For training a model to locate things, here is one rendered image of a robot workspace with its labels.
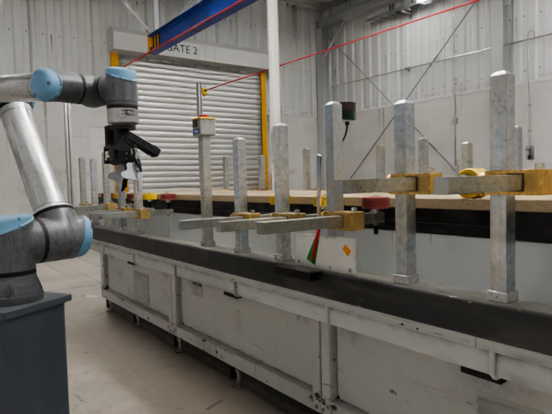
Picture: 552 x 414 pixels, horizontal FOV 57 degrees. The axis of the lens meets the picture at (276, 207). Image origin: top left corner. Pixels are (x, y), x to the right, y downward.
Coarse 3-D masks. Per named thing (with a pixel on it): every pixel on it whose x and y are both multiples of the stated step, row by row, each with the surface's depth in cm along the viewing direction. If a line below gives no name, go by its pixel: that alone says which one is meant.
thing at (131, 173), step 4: (128, 164) 147; (132, 164) 148; (128, 168) 146; (132, 168) 147; (124, 172) 145; (128, 172) 146; (132, 172) 146; (136, 172) 146; (140, 172) 147; (124, 176) 144; (128, 176) 145; (132, 176) 146; (136, 176) 146; (140, 176) 146; (132, 180) 146; (136, 180) 146; (140, 180) 146; (136, 184) 147; (140, 184) 146; (140, 188) 146
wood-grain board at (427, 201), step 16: (128, 192) 379; (144, 192) 361; (160, 192) 343; (176, 192) 328; (192, 192) 314; (224, 192) 289; (256, 192) 268; (272, 192) 258; (304, 192) 241; (432, 208) 140; (448, 208) 136; (464, 208) 132; (480, 208) 128; (528, 208) 118; (544, 208) 116
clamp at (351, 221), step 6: (324, 210) 147; (348, 216) 136; (354, 216) 136; (360, 216) 137; (348, 222) 136; (354, 222) 136; (360, 222) 137; (330, 228) 142; (336, 228) 140; (342, 228) 138; (348, 228) 136; (354, 228) 136; (360, 228) 137
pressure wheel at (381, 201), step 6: (366, 198) 145; (372, 198) 144; (378, 198) 144; (384, 198) 144; (366, 204) 145; (372, 204) 144; (378, 204) 144; (384, 204) 144; (372, 210) 147; (378, 210) 147
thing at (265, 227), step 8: (328, 216) 137; (336, 216) 137; (368, 216) 144; (376, 216) 146; (256, 224) 125; (264, 224) 123; (272, 224) 124; (280, 224) 125; (288, 224) 127; (296, 224) 128; (304, 224) 130; (312, 224) 132; (320, 224) 133; (328, 224) 135; (336, 224) 137; (376, 224) 148; (264, 232) 123; (272, 232) 124; (280, 232) 126
